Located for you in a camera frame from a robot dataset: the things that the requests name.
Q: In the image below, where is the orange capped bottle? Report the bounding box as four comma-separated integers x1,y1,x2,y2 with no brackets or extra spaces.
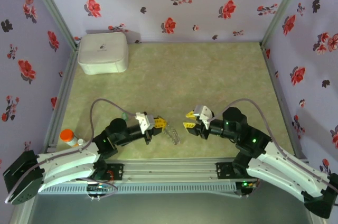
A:
60,128,85,147

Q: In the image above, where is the left controller circuit board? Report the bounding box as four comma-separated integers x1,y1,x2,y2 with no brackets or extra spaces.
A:
87,183,112,193

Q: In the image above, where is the controller circuit board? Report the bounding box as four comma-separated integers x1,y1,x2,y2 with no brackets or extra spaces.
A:
236,180,257,196
87,183,112,193

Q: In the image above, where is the right controller circuit board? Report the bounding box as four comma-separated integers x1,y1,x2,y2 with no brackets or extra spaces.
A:
236,180,257,196

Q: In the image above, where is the white plastic box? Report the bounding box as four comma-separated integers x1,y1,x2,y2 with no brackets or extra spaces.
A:
77,32,129,76

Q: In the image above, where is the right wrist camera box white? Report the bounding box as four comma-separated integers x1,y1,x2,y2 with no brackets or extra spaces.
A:
193,105,213,123

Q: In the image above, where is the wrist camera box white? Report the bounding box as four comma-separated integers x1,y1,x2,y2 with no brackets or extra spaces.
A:
193,105,213,123
135,111,156,135

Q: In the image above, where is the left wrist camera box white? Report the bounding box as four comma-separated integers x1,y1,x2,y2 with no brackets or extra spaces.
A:
135,111,156,135

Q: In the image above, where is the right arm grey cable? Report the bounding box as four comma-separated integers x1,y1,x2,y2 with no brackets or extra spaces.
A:
208,98,338,206

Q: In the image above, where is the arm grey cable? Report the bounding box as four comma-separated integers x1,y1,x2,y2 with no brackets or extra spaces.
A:
208,98,338,206
4,98,139,205

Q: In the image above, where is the left arm grey cable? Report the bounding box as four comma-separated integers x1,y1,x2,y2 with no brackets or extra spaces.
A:
4,98,139,205

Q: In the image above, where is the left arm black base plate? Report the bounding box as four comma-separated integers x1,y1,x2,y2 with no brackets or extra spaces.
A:
91,163,124,181

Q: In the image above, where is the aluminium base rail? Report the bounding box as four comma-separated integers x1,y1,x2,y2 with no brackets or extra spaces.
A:
43,157,314,183

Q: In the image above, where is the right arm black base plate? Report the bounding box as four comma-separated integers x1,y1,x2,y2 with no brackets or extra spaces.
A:
215,162,254,180

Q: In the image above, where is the left base grey cable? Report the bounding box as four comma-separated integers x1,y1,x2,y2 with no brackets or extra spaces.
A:
79,178,119,200

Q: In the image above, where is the base grey cable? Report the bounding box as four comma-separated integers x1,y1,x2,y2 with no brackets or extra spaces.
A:
248,179,262,198
79,178,119,200

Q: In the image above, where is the right aluminium side rail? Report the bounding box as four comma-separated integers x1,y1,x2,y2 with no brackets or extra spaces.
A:
260,43,308,160

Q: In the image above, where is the aluminium side rail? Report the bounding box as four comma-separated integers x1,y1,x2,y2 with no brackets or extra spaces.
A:
260,43,308,160
43,46,80,148

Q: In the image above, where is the grey slotted cable duct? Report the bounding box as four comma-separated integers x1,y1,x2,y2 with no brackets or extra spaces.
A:
38,183,238,195

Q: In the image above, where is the right base grey cable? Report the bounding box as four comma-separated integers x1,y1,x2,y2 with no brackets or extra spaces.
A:
248,179,262,198

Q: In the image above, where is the left aluminium side rail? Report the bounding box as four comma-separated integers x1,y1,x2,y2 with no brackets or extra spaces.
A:
43,46,80,148

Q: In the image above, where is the right aluminium corner post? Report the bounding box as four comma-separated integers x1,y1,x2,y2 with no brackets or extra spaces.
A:
260,0,309,48

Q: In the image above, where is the aluminium corner post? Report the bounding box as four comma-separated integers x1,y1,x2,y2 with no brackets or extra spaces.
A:
25,0,79,48
260,0,309,48

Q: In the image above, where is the left aluminium corner post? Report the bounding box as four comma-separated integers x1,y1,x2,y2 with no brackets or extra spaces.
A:
25,0,79,48

